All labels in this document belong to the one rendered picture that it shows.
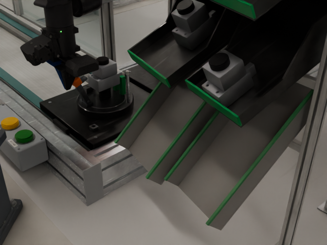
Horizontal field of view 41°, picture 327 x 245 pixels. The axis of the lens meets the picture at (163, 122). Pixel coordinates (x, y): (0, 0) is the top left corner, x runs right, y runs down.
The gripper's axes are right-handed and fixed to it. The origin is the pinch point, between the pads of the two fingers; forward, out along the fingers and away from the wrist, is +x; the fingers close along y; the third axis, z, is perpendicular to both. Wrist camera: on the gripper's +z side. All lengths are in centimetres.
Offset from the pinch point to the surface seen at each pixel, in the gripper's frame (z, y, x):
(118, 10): -72, -78, 21
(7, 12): -22, -81, 12
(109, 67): -10.3, 2.1, 0.4
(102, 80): -8.2, 2.1, 3.2
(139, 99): -17.9, 3.7, 11.3
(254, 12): 0, 48, -27
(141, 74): -27.2, -6.6, 11.2
